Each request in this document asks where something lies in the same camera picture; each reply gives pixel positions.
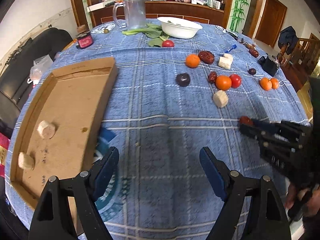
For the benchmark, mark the pink label black jar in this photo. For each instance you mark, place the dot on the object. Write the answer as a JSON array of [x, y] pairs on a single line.
[[84, 39]]

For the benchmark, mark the blue pen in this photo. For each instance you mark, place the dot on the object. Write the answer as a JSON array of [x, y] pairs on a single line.
[[228, 50]]

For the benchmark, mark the round beige cork piece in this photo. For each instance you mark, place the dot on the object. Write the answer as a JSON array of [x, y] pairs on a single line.
[[46, 130]]

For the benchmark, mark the small dark jujube right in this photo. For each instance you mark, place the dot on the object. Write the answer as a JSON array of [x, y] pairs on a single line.
[[252, 71]]

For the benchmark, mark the black box on table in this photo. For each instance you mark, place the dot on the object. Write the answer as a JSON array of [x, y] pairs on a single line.
[[269, 64]]

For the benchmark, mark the green leafy vegetable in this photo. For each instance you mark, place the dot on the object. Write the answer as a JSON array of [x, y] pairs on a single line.
[[153, 31]]

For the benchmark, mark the clear plastic bag on sofa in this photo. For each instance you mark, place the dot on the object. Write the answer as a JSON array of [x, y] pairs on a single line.
[[40, 66]]

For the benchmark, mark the beige cork chunk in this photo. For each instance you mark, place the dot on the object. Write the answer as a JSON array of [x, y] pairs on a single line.
[[25, 161], [220, 98]]

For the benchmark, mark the orange mandarin large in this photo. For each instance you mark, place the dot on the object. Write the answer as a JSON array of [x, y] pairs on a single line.
[[265, 84]]

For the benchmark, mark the small red tomato near greens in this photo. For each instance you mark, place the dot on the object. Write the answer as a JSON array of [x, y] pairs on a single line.
[[168, 43]]

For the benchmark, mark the white bowl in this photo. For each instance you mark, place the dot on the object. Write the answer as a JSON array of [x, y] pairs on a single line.
[[178, 27]]

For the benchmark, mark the red gift bag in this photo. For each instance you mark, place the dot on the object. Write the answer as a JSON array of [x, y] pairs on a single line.
[[4, 144]]

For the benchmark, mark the white plate with pattern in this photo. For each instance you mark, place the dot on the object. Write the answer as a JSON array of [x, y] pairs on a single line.
[[100, 29]]

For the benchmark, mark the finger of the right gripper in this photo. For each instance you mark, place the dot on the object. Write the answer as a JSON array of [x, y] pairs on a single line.
[[252, 131], [269, 127]]

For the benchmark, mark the brown cardboard box tray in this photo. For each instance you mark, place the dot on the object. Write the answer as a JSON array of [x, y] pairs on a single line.
[[74, 99]]

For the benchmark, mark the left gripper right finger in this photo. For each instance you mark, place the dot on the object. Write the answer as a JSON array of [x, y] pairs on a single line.
[[266, 219]]

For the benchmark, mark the dark purple plum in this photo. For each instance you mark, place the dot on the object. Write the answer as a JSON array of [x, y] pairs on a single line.
[[183, 79]]

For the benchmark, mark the clear glass pitcher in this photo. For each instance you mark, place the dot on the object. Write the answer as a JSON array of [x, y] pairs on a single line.
[[134, 12]]

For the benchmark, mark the black leather sofa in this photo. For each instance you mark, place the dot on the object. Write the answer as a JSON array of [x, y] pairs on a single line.
[[14, 87]]

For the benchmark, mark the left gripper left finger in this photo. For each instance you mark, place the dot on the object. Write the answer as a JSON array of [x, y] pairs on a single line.
[[52, 217]]

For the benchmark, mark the red jujube table edge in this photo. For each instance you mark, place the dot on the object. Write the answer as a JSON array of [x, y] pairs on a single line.
[[254, 52]]

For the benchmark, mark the small red jujube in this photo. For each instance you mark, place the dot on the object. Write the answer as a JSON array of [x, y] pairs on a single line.
[[212, 77]]

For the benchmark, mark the blue plaid tablecloth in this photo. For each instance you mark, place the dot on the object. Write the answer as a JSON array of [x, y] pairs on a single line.
[[160, 190]]

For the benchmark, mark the brown wooden door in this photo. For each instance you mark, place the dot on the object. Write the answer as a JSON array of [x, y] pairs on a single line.
[[271, 22]]

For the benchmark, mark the white cylinder chunk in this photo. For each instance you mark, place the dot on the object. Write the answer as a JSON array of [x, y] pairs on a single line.
[[225, 61]]

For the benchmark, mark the dark jacket on railing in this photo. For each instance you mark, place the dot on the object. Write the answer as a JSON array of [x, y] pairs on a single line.
[[288, 37]]

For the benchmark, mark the large red jujube far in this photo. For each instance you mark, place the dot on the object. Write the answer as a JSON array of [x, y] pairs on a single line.
[[206, 57]]

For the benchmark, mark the orange mandarin small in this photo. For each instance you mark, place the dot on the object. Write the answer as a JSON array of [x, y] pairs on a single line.
[[275, 83]]

